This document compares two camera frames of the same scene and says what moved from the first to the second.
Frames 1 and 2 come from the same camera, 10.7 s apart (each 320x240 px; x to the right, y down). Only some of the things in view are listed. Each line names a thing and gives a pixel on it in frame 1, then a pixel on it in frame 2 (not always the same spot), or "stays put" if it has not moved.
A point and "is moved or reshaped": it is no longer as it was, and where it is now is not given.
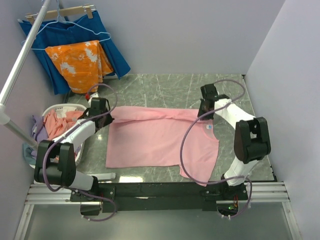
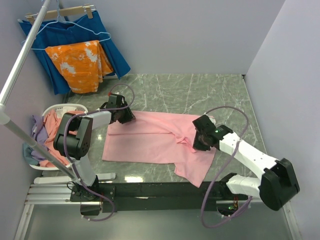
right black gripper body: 202,110 -> 200,143
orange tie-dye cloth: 82,64 stays put
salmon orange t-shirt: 55,126 stays put
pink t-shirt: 145,136 is moved or reshaped
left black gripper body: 108,119 -> 125,115
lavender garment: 39,132 stays put
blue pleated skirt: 86,28 stays put
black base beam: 157,197 stays put
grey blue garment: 27,150 stays put
